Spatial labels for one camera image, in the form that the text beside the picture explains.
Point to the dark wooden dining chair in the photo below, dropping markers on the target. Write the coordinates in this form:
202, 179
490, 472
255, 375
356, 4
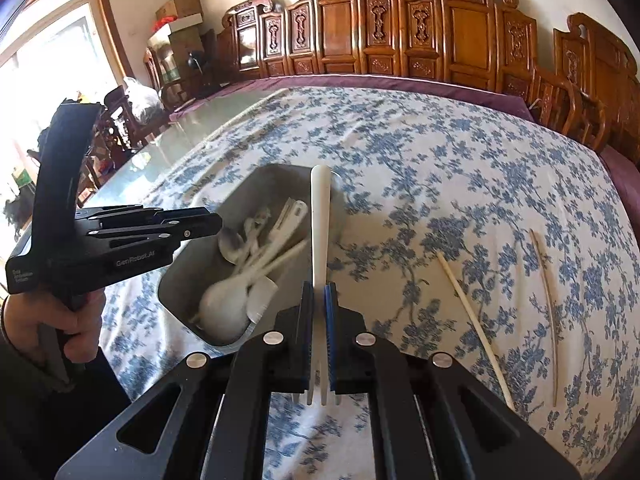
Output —
117, 136

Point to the white plastic spoon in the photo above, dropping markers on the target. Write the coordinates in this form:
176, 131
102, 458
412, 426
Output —
228, 306

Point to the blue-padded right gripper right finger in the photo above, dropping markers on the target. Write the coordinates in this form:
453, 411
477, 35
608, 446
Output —
431, 418

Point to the person's left hand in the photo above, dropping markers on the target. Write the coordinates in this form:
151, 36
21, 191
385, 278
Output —
24, 313

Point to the brown cardboard box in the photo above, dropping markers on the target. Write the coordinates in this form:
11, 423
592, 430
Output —
178, 8

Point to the white plastic fork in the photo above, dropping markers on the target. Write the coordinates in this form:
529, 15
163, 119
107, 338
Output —
327, 221

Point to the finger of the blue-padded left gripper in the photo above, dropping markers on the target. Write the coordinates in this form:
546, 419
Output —
164, 227

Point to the carved wooden armchair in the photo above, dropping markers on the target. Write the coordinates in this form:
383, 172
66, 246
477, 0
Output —
592, 95

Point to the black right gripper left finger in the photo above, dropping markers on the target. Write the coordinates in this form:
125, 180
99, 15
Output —
207, 418

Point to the wooden corner cabinet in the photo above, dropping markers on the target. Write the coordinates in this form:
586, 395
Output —
179, 68

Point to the white plastic knife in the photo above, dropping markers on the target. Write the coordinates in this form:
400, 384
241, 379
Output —
292, 215

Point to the purple armchair cushion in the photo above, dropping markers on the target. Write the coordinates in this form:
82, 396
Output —
626, 179

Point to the wooden window frame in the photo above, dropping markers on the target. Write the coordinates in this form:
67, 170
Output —
36, 15

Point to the carved wooden long sofa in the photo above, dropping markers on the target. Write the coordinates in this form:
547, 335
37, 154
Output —
480, 44

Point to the wooden chopstick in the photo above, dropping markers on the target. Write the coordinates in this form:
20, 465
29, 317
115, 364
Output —
493, 361
550, 312

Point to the white plastic bag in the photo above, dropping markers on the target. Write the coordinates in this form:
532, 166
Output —
144, 101

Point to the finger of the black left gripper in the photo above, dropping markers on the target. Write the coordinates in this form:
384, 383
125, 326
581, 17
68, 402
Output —
120, 215

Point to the blue floral tablecloth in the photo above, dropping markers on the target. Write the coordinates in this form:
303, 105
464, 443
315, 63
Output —
423, 174

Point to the grey metal tray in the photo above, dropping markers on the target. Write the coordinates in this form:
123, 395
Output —
261, 197

